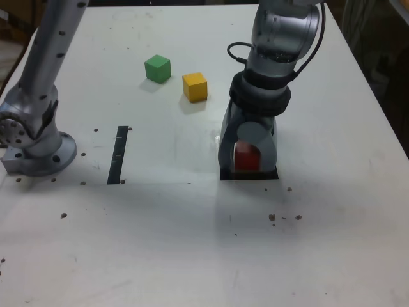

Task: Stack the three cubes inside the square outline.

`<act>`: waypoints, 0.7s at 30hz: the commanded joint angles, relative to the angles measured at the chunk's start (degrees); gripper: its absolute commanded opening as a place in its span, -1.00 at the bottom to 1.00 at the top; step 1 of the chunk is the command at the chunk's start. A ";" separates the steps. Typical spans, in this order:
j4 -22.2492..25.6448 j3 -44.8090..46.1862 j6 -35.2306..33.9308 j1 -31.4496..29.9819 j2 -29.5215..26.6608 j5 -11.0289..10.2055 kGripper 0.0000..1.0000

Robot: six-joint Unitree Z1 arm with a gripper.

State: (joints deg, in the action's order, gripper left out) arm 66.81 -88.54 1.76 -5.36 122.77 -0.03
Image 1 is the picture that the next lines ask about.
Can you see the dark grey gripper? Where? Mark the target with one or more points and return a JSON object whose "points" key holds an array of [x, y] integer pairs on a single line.
{"points": [[257, 118]]}

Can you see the red cube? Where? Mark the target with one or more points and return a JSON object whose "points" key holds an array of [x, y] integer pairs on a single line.
{"points": [[247, 160]]}

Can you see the yellow cube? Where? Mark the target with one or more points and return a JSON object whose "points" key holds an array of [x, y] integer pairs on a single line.
{"points": [[195, 91]]}

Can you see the green cube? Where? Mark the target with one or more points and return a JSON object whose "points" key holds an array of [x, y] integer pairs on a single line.
{"points": [[156, 72]]}

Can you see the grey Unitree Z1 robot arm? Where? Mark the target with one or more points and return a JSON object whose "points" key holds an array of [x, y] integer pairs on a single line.
{"points": [[35, 80]]}

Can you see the black tape square outline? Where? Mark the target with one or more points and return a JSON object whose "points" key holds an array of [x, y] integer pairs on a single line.
{"points": [[249, 176]]}

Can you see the black tape strip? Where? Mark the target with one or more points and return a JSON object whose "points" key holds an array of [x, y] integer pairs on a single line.
{"points": [[117, 156]]}

